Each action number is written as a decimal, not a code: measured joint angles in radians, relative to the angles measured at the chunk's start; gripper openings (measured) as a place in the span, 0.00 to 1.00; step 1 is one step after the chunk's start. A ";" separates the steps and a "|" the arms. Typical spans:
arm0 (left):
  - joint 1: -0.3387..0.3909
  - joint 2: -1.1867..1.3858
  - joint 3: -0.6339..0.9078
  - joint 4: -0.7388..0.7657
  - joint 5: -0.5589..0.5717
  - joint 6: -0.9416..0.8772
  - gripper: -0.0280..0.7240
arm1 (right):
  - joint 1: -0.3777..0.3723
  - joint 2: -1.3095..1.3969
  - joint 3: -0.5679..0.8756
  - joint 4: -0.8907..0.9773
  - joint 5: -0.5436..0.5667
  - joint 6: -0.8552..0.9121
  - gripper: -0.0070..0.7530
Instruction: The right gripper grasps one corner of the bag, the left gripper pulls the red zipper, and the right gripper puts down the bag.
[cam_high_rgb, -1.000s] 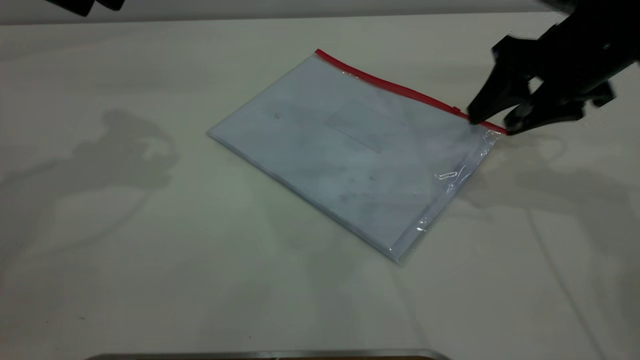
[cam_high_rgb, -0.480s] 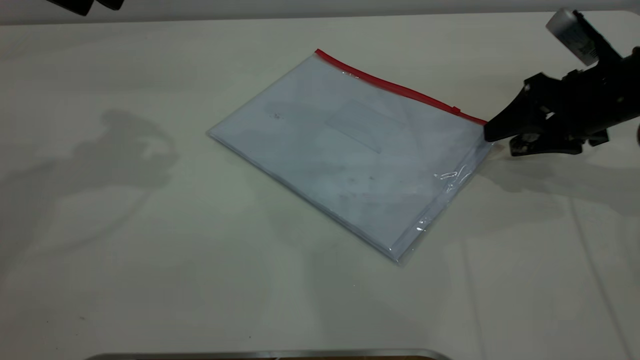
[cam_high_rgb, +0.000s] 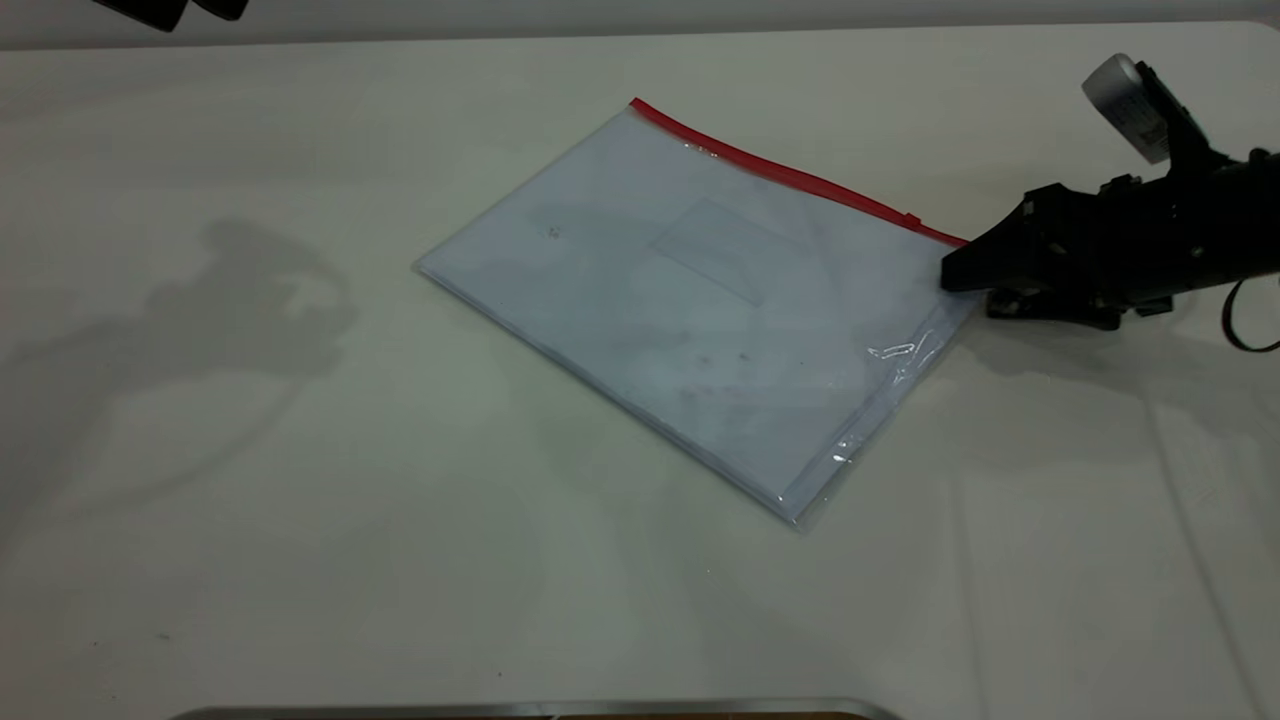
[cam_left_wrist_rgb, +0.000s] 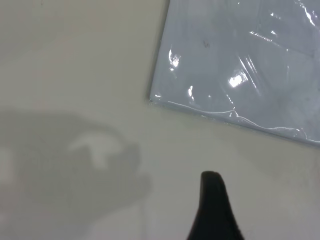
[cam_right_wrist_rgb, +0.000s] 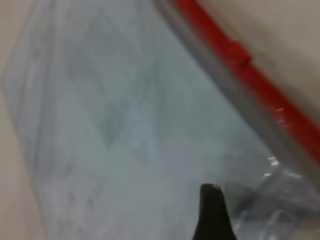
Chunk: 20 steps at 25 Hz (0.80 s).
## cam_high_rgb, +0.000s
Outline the metal table edge trim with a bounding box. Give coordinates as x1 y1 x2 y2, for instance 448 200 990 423
170 697 901 720

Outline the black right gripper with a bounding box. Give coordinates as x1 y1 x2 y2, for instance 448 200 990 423
940 148 1280 332

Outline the clear red-zip document pouch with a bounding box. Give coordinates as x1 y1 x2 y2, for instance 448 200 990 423
415 97 986 531

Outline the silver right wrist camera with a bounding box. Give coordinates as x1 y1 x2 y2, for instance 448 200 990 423
1082 53 1231 176

